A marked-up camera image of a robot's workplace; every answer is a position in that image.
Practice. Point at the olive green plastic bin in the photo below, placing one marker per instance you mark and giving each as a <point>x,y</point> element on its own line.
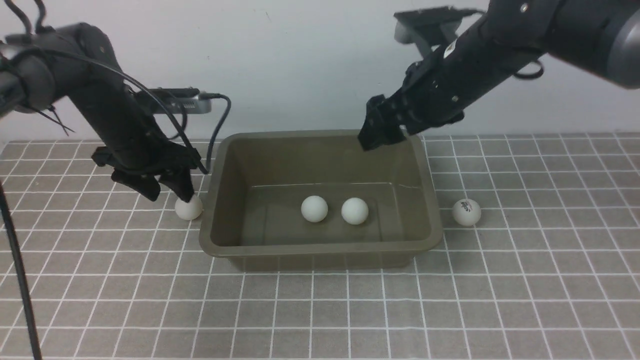
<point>252,209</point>

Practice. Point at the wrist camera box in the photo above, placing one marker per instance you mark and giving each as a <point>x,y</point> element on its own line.
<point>175,100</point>
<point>431,27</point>

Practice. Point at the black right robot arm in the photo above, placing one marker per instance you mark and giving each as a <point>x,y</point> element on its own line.
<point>600,37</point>

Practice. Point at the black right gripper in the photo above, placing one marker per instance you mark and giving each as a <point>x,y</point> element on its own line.
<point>429,99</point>

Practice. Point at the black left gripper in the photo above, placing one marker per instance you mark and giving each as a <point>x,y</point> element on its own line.
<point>135,145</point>

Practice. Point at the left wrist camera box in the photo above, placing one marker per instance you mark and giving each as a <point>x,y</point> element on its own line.
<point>175,100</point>

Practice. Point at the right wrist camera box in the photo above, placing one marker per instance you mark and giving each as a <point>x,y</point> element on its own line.
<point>431,27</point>

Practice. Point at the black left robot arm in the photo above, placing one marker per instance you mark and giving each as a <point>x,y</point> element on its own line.
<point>78,62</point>

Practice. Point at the white ping-pong ball with logo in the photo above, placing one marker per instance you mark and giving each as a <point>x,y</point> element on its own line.
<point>466,212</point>

